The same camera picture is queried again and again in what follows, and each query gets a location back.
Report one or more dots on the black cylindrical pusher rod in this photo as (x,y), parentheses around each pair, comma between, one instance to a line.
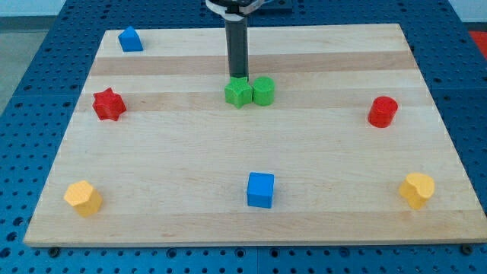
(237,46)

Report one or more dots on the blue cube block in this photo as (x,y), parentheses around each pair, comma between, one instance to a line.
(260,188)

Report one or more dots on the green cylinder block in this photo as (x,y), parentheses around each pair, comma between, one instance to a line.
(263,91)

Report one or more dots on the red cylinder block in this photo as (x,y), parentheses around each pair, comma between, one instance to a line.
(382,112)

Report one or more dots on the yellow hexagon block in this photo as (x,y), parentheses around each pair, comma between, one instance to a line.
(83,198)

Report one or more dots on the blue pentagon block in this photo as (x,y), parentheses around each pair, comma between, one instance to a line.
(130,41)

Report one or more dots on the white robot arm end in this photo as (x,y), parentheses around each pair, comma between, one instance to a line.
(234,10)

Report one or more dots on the green star block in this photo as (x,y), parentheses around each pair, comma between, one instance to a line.
(238,92)

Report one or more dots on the yellow heart block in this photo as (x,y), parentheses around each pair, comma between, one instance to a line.
(417,189)

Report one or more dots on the wooden board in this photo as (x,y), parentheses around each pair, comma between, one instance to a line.
(173,169)

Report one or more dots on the red star block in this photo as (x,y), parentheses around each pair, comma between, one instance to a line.
(108,105)

